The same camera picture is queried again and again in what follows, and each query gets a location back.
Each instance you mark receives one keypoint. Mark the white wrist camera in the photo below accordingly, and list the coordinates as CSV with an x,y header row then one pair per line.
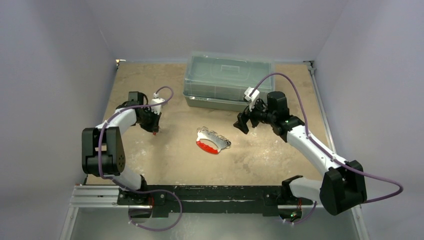
x,y
157,102
251,95

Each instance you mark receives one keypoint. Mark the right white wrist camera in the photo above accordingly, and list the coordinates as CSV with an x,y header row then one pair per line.
x,y
251,95

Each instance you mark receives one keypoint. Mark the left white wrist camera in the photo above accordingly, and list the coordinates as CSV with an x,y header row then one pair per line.
x,y
157,102

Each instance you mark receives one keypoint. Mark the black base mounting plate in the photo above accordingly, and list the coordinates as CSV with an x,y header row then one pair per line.
x,y
267,200

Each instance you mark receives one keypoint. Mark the aluminium frame rail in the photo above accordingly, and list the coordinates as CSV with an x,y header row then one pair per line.
x,y
158,166

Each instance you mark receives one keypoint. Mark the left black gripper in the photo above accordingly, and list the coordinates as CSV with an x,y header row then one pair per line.
x,y
153,127

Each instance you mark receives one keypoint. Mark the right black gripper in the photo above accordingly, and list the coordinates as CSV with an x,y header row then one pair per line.
x,y
250,117

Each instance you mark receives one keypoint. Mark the clear lidded grey storage box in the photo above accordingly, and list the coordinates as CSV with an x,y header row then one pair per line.
x,y
219,80

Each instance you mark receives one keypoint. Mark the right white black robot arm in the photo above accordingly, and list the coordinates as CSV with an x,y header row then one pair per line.
x,y
342,186

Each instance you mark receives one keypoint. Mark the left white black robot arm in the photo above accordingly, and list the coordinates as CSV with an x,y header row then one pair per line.
x,y
103,153

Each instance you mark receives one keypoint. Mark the red handled metal key tool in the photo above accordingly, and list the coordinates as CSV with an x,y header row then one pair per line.
x,y
210,141

